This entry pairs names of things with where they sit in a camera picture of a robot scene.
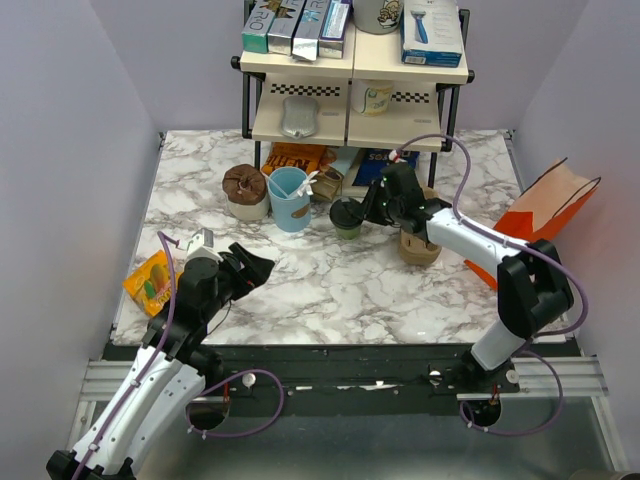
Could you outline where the brown cardboard cup carrier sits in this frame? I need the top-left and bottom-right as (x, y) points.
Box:
(397, 187), (444, 266)

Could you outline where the cream two-tier shelf rack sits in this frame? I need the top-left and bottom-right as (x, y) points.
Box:
(231, 26), (475, 167)

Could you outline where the teal toothpaste box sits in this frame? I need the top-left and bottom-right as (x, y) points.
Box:
(242, 0), (281, 54)

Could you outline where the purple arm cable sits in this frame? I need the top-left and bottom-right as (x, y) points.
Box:
(69, 231), (286, 480)
(397, 133), (590, 436)

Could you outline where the olive brown small package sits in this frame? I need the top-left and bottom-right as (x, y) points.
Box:
(311, 168), (344, 202)

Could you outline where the orange snack bag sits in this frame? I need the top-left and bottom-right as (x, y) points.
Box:
(261, 142), (337, 175)

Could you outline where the purple white toothpaste box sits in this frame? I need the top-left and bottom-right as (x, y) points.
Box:
(318, 0), (352, 59)

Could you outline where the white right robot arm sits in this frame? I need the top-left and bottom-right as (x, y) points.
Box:
(341, 163), (574, 392)

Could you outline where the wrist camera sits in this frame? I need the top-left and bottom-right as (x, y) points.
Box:
(186, 228), (222, 262)
(389, 150), (404, 163)

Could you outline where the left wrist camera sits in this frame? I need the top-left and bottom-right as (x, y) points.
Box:
(186, 228), (222, 262)

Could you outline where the orange snack packet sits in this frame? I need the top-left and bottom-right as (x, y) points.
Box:
(122, 250), (171, 318)

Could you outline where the green paper coffee cup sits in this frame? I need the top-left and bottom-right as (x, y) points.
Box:
(334, 223), (362, 240)

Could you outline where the silver blue toothpaste box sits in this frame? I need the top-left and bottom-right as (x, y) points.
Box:
(292, 0), (330, 62)

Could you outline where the brown and white pouch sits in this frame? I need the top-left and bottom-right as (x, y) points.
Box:
(222, 164), (270, 222)

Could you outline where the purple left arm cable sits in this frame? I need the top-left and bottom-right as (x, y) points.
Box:
(69, 231), (286, 480)

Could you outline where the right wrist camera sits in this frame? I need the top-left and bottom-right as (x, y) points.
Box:
(389, 150), (404, 163)

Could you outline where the black plastic cup lid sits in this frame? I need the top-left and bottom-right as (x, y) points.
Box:
(329, 198), (360, 225)

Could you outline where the white printed paper cup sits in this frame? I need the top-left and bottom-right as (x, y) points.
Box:
(351, 79), (394, 117)

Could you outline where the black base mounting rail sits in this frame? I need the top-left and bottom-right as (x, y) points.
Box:
(187, 344), (524, 428)

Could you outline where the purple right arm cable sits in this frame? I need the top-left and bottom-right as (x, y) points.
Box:
(397, 133), (590, 436)

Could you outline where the grey cartoon mug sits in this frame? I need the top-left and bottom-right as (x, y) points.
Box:
(352, 0), (404, 35)

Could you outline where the orange paper gift bag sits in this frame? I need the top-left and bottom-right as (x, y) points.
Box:
(464, 157), (602, 291)

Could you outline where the blue Doritos chip bag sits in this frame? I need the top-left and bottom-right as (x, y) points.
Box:
(352, 148), (392, 187)

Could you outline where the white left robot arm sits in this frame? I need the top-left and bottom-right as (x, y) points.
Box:
(46, 243), (275, 479)

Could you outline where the blue razor package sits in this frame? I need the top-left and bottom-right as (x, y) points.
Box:
(401, 0), (464, 68)

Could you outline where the light blue cup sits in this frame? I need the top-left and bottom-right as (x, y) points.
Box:
(267, 167), (311, 233)

